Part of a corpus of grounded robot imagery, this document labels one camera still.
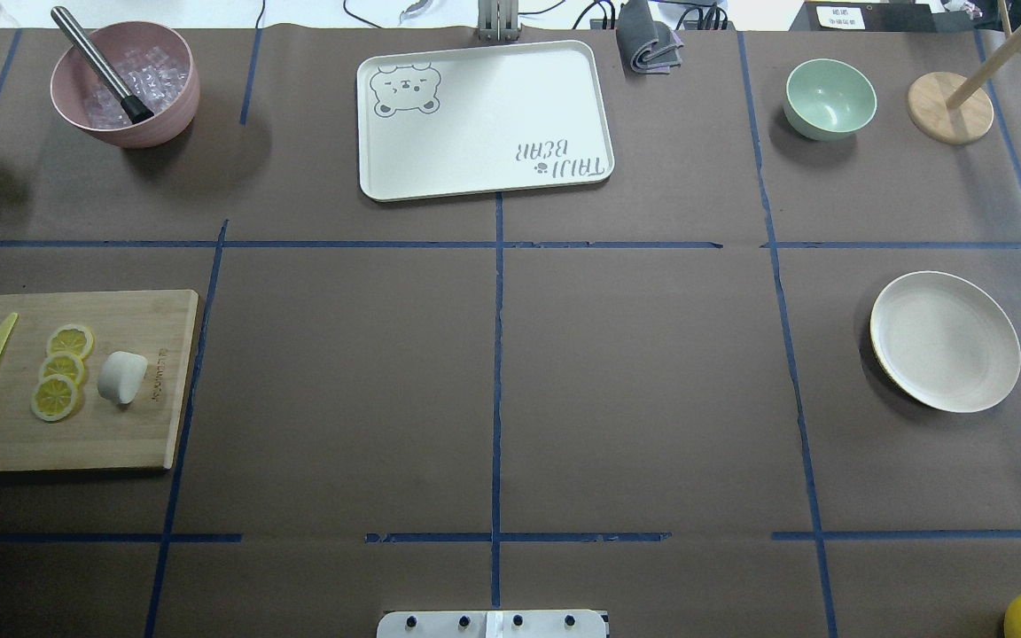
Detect cream round plate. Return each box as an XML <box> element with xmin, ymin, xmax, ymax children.
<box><xmin>869</xmin><ymin>269</ymin><xmax>1021</xmax><ymax>415</ymax></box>

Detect white bear-print tray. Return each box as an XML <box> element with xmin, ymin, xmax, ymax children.
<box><xmin>356</xmin><ymin>40</ymin><xmax>615</xmax><ymax>202</ymax></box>

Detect grey folded cloth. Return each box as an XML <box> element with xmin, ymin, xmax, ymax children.
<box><xmin>615</xmin><ymin>1</ymin><xmax>683</xmax><ymax>75</ymax></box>

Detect green bowl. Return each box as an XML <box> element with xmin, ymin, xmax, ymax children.
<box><xmin>783</xmin><ymin>59</ymin><xmax>878</xmax><ymax>142</ymax></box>

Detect bamboo cutting board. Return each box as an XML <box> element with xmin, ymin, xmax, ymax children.
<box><xmin>0</xmin><ymin>290</ymin><xmax>199</xmax><ymax>471</ymax></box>

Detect steel muddler black tip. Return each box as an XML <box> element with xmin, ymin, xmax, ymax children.
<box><xmin>50</xmin><ymin>5</ymin><xmax>154</xmax><ymax>124</ymax></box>

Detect clear ice cubes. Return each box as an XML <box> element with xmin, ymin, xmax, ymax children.
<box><xmin>84</xmin><ymin>47</ymin><xmax>190</xmax><ymax>129</ymax></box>

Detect lemon slice far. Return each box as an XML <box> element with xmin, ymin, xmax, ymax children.
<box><xmin>45</xmin><ymin>323</ymin><xmax>96</xmax><ymax>360</ymax></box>

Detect lemon slice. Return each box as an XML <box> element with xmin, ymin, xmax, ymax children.
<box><xmin>45</xmin><ymin>323</ymin><xmax>96</xmax><ymax>360</ymax></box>
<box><xmin>31</xmin><ymin>373</ymin><xmax>81</xmax><ymax>423</ymax></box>
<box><xmin>39</xmin><ymin>351</ymin><xmax>88</xmax><ymax>386</ymax></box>

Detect pink bowl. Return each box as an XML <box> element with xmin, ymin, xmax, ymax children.
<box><xmin>50</xmin><ymin>21</ymin><xmax>201</xmax><ymax>148</ymax></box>

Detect white paper label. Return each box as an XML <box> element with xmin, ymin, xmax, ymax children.
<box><xmin>814</xmin><ymin>4</ymin><xmax>866</xmax><ymax>31</ymax></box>

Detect lemon slice middle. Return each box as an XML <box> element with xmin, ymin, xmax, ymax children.
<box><xmin>39</xmin><ymin>351</ymin><xmax>88</xmax><ymax>386</ymax></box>

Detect lemon slice near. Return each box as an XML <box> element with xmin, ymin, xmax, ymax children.
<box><xmin>31</xmin><ymin>373</ymin><xmax>81</xmax><ymax>423</ymax></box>

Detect wooden mug tree stand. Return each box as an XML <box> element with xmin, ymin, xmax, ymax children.
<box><xmin>905</xmin><ymin>24</ymin><xmax>1021</xmax><ymax>145</ymax></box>

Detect grey metal bracket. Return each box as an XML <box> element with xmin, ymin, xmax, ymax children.
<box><xmin>477</xmin><ymin>0</ymin><xmax>521</xmax><ymax>42</ymax></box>

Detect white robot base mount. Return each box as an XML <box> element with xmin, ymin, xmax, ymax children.
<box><xmin>376</xmin><ymin>609</ymin><xmax>611</xmax><ymax>637</ymax></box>

